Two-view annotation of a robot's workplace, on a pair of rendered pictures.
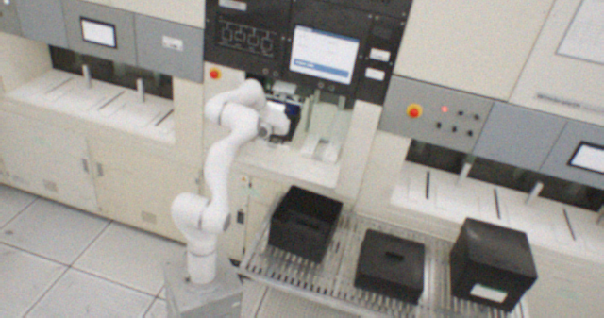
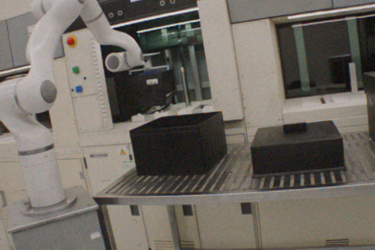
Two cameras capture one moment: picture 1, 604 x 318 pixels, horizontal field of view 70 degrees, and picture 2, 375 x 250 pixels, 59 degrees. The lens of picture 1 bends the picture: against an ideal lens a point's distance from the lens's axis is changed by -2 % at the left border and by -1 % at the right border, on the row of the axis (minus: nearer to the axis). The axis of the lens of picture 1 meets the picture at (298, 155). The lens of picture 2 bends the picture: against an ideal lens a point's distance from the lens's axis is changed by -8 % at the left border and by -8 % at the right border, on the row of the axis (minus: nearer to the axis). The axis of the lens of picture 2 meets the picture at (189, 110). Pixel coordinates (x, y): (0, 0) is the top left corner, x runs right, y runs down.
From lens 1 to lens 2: 1.25 m
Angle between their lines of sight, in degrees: 29
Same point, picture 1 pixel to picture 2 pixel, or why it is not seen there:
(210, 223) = (25, 86)
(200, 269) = (35, 177)
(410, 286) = (322, 140)
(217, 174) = (36, 43)
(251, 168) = (126, 134)
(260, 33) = not seen: outside the picture
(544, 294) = not seen: outside the picture
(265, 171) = not seen: hidden behind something
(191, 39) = not seen: hidden behind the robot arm
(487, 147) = not seen: outside the picture
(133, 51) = (9, 53)
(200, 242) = (25, 131)
